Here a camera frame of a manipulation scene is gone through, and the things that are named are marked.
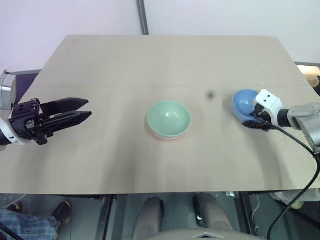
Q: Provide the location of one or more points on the dark rounded robot leg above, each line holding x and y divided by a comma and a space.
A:
212, 212
150, 217

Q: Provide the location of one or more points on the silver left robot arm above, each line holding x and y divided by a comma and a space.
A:
6, 91

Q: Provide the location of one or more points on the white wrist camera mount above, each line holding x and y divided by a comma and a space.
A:
268, 100
11, 137

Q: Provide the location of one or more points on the pink bowl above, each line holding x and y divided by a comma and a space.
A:
170, 138

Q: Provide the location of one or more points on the black and orange shoe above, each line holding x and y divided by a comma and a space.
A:
13, 207
62, 212

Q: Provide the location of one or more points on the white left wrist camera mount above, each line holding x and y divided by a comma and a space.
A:
11, 137

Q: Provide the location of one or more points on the grey robot torso edge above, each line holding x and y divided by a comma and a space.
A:
200, 235

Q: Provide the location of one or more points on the grey metal pole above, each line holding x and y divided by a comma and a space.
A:
143, 17

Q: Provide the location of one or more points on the person's leg in plaid trousers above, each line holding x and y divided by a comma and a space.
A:
27, 222

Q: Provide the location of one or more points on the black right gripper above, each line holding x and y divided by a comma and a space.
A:
261, 112

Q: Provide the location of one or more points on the green bowl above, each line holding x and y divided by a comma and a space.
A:
168, 117

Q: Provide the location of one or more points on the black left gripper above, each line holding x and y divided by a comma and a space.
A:
23, 120

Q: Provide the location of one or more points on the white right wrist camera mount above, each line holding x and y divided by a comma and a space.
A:
268, 100

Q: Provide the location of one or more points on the blue bowl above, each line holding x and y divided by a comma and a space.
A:
243, 102

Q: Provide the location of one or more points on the beige shoe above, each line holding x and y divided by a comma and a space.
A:
287, 198

